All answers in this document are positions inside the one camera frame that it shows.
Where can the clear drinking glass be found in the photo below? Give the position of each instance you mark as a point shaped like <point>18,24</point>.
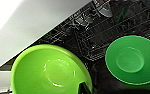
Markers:
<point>104,7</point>

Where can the stainless steel dishwasher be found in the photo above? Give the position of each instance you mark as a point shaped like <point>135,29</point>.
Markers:
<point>87,36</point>

